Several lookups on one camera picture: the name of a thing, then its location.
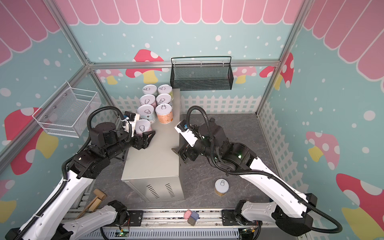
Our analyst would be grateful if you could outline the teal label can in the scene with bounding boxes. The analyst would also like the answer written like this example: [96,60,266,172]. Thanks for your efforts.
[137,105,157,124]
[142,85,159,97]

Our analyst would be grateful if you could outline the orange pink label can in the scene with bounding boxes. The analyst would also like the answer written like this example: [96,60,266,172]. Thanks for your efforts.
[155,104,174,125]

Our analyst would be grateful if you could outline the green label can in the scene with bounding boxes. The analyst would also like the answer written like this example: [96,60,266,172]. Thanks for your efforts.
[158,84,173,97]

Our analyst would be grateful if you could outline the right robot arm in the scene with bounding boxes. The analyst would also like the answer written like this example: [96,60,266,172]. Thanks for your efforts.
[174,106,343,237]

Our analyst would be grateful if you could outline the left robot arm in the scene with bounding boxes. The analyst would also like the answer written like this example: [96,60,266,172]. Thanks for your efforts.
[6,106,155,240]

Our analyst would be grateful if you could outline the grey metal cabinet counter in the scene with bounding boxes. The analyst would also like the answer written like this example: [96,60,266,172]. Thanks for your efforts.
[121,89,185,202]

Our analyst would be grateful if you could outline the pink blue grey erasers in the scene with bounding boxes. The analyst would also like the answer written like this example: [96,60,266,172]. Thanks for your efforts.
[184,210,200,226]

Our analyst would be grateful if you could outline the wooden block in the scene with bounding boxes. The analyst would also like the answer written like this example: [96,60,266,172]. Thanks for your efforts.
[76,189,107,220]

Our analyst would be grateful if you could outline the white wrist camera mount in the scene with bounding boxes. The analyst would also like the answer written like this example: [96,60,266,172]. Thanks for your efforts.
[175,120,198,147]

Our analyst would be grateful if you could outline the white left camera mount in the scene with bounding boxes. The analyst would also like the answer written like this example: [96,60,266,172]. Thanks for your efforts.
[122,111,140,137]

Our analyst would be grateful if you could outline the white wire wall basket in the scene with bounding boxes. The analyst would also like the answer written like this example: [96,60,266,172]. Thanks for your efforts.
[33,82,102,138]

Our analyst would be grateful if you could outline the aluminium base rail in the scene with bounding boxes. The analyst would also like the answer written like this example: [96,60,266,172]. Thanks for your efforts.
[59,208,271,240]

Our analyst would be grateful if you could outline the black mesh wall basket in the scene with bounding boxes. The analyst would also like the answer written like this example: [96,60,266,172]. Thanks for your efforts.
[170,56,234,91]

